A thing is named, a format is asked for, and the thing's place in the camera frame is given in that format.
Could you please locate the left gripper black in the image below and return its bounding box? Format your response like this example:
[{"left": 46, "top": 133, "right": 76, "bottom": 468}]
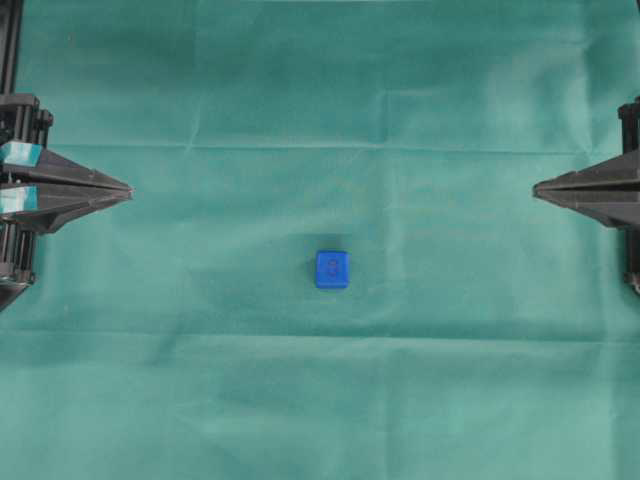
[{"left": 1, "top": 94, "right": 133, "bottom": 309}]

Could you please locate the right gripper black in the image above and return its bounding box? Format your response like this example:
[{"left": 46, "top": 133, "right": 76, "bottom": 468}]
[{"left": 533, "top": 97, "right": 639, "bottom": 295}]

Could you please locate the blue cube block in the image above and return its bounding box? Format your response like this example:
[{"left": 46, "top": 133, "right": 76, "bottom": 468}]
[{"left": 314, "top": 250, "right": 350, "bottom": 289}]

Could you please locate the green table cloth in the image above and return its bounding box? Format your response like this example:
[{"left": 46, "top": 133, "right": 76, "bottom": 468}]
[{"left": 1, "top": 1, "right": 639, "bottom": 479}]

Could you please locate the black frame rail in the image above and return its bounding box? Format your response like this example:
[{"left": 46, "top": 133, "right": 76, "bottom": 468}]
[{"left": 0, "top": 0, "right": 24, "bottom": 94}]

